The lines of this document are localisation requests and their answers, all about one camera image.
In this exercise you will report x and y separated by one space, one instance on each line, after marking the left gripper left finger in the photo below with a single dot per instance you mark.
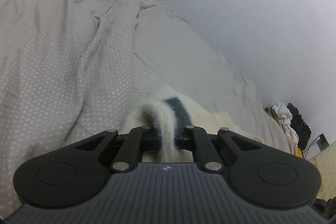
73 174

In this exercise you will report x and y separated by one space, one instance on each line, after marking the white crumpled cloth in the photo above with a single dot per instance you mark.
284 117

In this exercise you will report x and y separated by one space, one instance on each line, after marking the yellow cloth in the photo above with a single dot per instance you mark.
299 153

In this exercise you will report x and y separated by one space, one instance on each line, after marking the cream foam pillow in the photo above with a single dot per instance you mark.
325 162

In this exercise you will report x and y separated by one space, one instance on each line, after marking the grey bed cover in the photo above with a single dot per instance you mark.
74 68

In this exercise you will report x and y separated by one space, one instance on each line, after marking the black garment pile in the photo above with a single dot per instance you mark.
300 127

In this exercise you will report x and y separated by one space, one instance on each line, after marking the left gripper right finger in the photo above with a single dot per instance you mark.
256 172

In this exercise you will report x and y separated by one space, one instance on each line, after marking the cardboard box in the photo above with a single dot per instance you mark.
271 113

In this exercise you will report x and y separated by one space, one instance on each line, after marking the black wall charger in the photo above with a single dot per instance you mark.
322 142

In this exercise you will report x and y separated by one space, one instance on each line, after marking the cream sweater with blue stripes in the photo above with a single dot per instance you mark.
168 112

